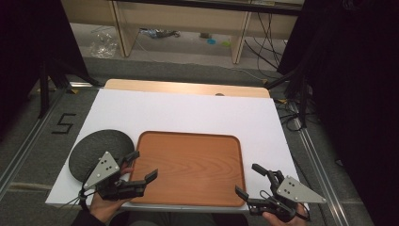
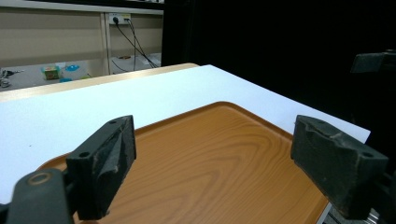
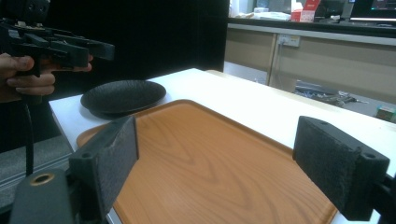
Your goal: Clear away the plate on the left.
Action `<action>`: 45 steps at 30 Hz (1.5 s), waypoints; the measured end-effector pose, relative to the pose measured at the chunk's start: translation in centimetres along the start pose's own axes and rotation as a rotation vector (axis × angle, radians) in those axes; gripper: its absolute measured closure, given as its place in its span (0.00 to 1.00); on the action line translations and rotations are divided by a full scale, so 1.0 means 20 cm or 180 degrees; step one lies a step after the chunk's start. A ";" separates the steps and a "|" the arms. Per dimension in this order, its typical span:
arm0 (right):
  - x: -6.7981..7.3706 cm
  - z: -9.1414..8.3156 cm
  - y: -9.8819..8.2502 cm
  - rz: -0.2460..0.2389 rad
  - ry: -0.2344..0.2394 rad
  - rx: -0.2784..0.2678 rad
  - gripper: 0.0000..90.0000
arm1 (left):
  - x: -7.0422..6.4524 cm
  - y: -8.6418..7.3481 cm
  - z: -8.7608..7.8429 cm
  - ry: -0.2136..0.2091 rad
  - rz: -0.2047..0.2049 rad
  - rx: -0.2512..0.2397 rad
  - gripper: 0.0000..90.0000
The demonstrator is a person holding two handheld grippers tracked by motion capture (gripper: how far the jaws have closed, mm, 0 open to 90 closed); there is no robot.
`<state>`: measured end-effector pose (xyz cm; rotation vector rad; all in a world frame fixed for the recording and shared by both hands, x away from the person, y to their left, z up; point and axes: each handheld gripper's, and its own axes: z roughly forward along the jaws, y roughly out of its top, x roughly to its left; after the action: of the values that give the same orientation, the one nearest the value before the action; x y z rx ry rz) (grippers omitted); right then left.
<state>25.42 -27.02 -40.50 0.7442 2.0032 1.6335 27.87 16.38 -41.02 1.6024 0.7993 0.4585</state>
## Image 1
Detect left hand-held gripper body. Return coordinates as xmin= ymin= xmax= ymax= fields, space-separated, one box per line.
xmin=83 ymin=151 xmax=148 ymax=202

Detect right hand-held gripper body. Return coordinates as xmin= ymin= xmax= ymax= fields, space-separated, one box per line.
xmin=247 ymin=169 xmax=327 ymax=223

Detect brown wooden tray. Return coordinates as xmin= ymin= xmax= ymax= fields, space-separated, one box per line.
xmin=129 ymin=130 xmax=247 ymax=208

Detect person's right hand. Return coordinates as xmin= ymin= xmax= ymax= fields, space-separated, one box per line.
xmin=263 ymin=203 xmax=311 ymax=226

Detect person's left hand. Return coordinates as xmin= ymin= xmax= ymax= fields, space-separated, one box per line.
xmin=88 ymin=165 xmax=136 ymax=224

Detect dark grey round mat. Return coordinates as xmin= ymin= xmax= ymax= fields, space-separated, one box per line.
xmin=68 ymin=129 xmax=136 ymax=184

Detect person's legs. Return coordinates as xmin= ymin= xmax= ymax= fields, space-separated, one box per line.
xmin=107 ymin=210 xmax=249 ymax=226

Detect white table board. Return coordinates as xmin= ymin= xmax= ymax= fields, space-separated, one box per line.
xmin=45 ymin=89 xmax=311 ymax=212

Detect black metal stand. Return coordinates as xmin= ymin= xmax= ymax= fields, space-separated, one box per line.
xmin=263 ymin=69 xmax=311 ymax=129
xmin=37 ymin=58 xmax=104 ymax=121

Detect light wooden table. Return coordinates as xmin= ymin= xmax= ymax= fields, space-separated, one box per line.
xmin=103 ymin=78 xmax=271 ymax=99

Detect clear plastic bag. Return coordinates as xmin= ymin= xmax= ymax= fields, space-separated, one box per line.
xmin=88 ymin=29 xmax=120 ymax=60

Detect black curtain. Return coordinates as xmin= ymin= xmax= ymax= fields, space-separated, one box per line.
xmin=277 ymin=0 xmax=399 ymax=226
xmin=0 ymin=0 xmax=91 ymax=140

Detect bundle of wrapped items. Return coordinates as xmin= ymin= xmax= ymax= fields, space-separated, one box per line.
xmin=138 ymin=27 xmax=182 ymax=40

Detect light wooden shelf unit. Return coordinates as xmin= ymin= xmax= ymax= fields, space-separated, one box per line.
xmin=60 ymin=0 xmax=306 ymax=66

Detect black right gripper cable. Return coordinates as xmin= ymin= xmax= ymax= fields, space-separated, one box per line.
xmin=295 ymin=202 xmax=312 ymax=222

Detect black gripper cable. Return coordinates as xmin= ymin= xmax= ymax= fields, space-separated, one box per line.
xmin=57 ymin=186 xmax=97 ymax=212
xmin=295 ymin=202 xmax=312 ymax=222

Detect aluminium floor rail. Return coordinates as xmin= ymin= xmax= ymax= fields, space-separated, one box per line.
xmin=0 ymin=82 xmax=95 ymax=197
xmin=286 ymin=99 xmax=352 ymax=226

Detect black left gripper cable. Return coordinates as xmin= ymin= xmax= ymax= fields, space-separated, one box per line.
xmin=57 ymin=186 xmax=97 ymax=212

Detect black floor cables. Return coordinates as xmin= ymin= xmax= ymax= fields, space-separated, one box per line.
xmin=275 ymin=98 xmax=308 ymax=133

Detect black hanging cables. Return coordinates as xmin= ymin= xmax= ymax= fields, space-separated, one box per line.
xmin=244 ymin=11 xmax=288 ymax=72

